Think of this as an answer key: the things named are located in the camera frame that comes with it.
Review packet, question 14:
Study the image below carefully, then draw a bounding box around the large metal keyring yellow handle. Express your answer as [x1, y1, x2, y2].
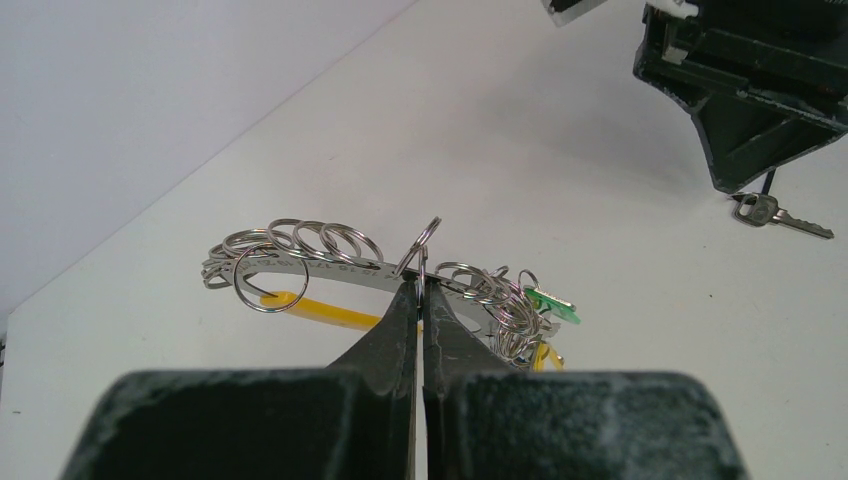
[200, 216, 564, 369]

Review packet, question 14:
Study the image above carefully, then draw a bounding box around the black tagged key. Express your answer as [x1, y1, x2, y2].
[729, 169, 835, 240]

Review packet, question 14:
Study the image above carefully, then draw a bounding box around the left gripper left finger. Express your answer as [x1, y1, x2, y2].
[329, 280, 418, 479]

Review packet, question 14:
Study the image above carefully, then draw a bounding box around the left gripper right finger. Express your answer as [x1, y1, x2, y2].
[422, 280, 514, 479]

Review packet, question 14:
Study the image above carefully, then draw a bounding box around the yellow tagged key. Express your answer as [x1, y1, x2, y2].
[531, 342, 565, 372]

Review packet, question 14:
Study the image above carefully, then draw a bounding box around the green tagged key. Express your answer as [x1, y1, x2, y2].
[524, 287, 582, 325]

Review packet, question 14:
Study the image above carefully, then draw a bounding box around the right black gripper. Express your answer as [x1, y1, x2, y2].
[635, 1, 847, 193]

